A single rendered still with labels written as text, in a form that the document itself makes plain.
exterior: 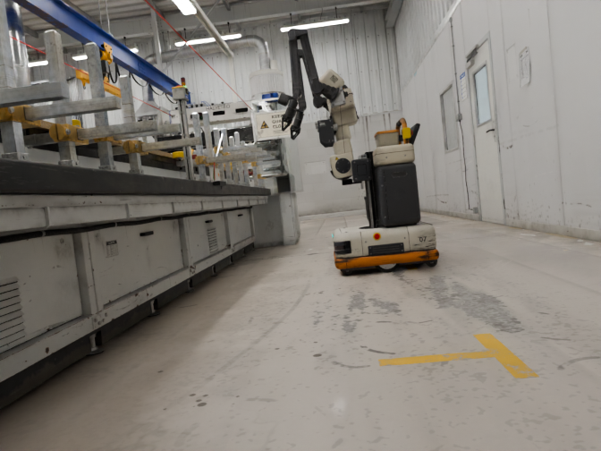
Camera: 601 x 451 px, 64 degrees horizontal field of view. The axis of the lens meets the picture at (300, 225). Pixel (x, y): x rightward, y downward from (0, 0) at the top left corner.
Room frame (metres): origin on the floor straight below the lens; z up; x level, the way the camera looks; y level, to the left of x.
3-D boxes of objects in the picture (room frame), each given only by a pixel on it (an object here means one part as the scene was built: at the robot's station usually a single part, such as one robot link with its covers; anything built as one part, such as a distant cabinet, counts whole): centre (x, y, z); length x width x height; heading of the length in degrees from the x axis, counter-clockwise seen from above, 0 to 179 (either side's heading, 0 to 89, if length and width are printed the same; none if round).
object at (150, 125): (1.53, 0.63, 0.80); 0.43 x 0.03 x 0.04; 85
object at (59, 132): (1.51, 0.68, 0.81); 0.14 x 0.06 x 0.05; 175
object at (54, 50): (1.49, 0.69, 0.88); 0.04 x 0.04 x 0.48; 85
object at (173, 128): (1.77, 0.61, 0.83); 0.43 x 0.03 x 0.04; 85
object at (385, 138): (3.37, -0.66, 0.87); 0.23 x 0.15 x 0.11; 177
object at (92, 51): (1.74, 0.67, 0.92); 0.04 x 0.04 x 0.48; 85
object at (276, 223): (6.16, 0.86, 0.95); 1.65 x 0.70 x 1.90; 85
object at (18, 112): (1.26, 0.70, 0.83); 0.14 x 0.06 x 0.05; 175
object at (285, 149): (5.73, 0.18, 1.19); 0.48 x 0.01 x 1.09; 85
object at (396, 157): (3.37, -0.64, 0.59); 0.55 x 0.34 x 0.83; 177
